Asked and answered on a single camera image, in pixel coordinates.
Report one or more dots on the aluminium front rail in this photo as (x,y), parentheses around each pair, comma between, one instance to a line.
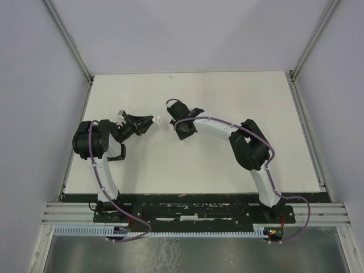
(324,214)

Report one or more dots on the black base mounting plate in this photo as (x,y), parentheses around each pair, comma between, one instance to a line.
(246,209)

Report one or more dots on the right aluminium frame post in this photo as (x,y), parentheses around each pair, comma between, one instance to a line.
(327,15)

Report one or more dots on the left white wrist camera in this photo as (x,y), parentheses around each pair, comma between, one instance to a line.
(121,116)

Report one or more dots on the left aluminium frame post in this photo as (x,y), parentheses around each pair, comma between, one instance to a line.
(67,38)

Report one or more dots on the white slotted cable duct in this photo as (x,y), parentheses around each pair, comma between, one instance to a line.
(117,231)

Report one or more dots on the white round charging case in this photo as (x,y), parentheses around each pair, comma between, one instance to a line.
(157,120)

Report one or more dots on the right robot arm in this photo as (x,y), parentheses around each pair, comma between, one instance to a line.
(250,147)

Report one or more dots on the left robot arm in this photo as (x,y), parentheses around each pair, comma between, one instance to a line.
(100,142)

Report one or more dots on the aluminium frame post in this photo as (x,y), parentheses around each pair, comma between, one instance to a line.
(327,15)
(67,38)

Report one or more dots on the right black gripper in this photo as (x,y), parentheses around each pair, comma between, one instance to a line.
(182,135)

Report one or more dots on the right controller board with LEDs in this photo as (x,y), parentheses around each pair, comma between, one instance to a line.
(275,234)

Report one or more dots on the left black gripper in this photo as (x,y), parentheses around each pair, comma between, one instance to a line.
(133,120)

